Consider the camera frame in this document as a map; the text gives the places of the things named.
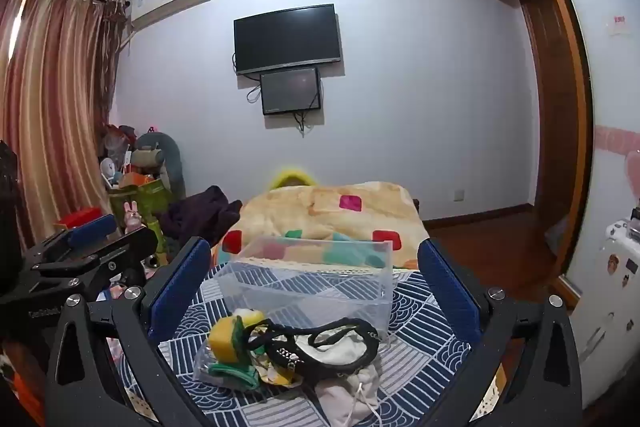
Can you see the grey plush cushion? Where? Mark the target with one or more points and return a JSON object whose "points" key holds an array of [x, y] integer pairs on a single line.
{"points": [[160, 157]]}

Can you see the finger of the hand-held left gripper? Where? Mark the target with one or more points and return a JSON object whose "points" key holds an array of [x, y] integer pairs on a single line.
{"points": [[131, 247], [92, 227]]}

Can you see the yellow round object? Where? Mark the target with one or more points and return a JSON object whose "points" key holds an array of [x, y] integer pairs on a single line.
{"points": [[290, 174]]}

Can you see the red box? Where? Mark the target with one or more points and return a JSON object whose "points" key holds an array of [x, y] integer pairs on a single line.
{"points": [[75, 218]]}

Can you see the orange patterned cloth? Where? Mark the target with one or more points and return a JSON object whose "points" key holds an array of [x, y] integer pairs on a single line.
{"points": [[20, 387]]}

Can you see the red and white door sticker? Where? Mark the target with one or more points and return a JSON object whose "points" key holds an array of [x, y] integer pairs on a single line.
{"points": [[620, 24]]}

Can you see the large black wall television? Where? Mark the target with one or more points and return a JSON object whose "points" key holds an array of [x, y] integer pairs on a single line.
{"points": [[287, 39]]}

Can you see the white round toy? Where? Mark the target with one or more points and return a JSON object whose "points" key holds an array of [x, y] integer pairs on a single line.
{"points": [[107, 169]]}

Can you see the clear plastic bag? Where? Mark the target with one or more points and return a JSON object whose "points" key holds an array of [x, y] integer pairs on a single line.
{"points": [[202, 364]]}

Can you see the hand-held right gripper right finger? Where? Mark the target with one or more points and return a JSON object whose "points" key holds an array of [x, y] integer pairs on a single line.
{"points": [[450, 292]]}

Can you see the blue patterned bedsheet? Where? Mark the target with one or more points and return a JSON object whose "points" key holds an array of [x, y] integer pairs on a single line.
{"points": [[430, 347]]}

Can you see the dark purple cloth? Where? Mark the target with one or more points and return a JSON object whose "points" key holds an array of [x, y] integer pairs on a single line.
{"points": [[200, 217]]}

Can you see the clear plastic storage box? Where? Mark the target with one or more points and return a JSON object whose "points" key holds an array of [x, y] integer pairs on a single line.
{"points": [[310, 282]]}

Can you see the wooden wardrobe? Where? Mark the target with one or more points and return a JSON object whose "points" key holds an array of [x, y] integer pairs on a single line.
{"points": [[550, 107]]}

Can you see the yellow blanket with coloured squares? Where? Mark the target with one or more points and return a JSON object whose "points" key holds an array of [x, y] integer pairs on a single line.
{"points": [[310, 212]]}

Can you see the pink bunny toy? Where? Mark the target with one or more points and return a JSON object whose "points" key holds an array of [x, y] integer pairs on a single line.
{"points": [[133, 217]]}

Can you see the small black wall monitor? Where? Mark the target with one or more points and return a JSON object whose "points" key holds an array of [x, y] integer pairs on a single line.
{"points": [[290, 91]]}

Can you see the striped red-brown curtain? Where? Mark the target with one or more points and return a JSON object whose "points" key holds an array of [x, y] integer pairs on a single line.
{"points": [[55, 107]]}

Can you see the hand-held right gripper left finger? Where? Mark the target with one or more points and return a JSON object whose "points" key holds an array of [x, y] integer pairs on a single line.
{"points": [[175, 289]]}

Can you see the yellow sponge toy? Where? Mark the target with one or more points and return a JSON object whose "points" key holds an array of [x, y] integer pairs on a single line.
{"points": [[226, 339]]}

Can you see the frosted glass sliding door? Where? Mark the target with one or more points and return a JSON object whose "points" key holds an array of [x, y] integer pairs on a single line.
{"points": [[595, 57]]}

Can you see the white wall socket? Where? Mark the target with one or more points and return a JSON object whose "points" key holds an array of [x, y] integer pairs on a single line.
{"points": [[458, 195]]}

